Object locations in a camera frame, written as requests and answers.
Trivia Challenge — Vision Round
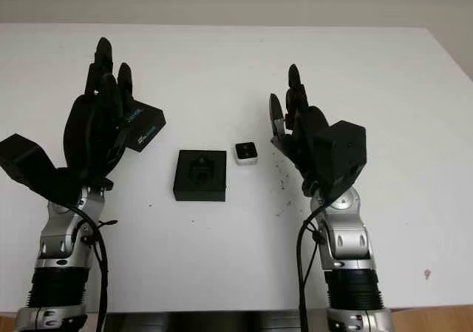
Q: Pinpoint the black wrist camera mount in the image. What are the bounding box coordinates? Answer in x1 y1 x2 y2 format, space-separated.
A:
312 119 368 200
0 133 92 204

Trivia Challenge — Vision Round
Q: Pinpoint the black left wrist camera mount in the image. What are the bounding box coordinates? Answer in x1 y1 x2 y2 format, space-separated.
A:
0 133 92 204

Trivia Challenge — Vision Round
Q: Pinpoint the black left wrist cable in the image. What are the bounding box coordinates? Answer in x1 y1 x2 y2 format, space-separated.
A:
69 201 119 332

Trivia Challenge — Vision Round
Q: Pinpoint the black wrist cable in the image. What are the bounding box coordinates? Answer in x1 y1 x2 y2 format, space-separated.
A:
69 201 119 332
296 194 333 332

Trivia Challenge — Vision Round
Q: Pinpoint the black camera box base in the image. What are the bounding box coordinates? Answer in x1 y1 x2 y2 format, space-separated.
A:
171 149 228 203

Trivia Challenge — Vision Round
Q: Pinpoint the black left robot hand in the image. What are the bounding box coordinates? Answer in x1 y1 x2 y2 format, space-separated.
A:
61 37 135 189

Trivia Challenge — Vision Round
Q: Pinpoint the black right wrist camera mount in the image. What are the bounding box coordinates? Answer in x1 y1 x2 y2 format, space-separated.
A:
312 119 368 200

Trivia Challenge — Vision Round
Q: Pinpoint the dark robot torso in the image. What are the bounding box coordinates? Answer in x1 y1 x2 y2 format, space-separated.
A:
106 311 327 332

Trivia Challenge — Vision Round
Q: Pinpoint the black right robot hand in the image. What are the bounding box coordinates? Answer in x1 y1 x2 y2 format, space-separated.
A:
268 64 330 197

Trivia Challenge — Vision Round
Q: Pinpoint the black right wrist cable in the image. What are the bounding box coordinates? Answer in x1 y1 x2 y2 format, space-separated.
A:
296 194 333 332

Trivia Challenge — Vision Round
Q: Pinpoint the black box lid with print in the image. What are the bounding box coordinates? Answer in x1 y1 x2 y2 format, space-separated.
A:
117 100 166 153

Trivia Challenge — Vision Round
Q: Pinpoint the small silver square camera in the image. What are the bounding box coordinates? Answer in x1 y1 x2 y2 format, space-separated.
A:
234 141 259 167

